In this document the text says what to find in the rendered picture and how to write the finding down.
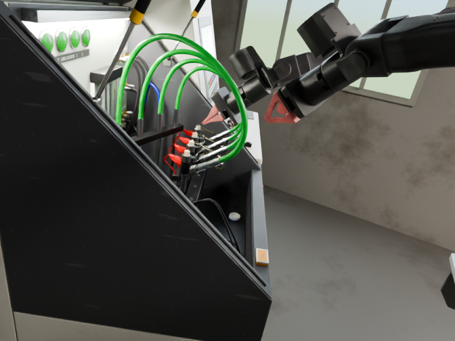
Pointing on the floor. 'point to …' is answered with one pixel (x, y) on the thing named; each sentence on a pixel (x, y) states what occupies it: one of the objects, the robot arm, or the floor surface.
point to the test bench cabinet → (78, 331)
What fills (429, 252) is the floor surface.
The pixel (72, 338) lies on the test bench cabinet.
